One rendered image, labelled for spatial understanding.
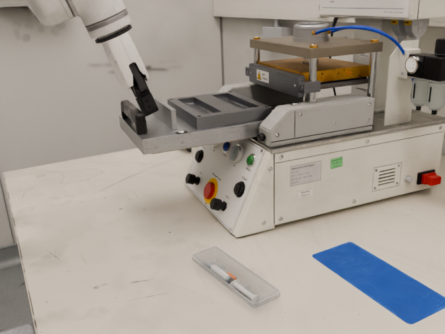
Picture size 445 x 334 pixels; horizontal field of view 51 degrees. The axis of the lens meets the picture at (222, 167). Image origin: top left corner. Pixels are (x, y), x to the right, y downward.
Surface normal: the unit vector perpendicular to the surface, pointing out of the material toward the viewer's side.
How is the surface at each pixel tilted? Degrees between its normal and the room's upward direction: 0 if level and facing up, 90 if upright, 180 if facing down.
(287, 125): 90
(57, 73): 90
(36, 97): 90
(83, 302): 0
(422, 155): 90
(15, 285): 0
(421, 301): 0
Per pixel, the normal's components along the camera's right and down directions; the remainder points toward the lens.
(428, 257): -0.04, -0.94
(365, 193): 0.39, 0.31
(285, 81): -0.92, 0.17
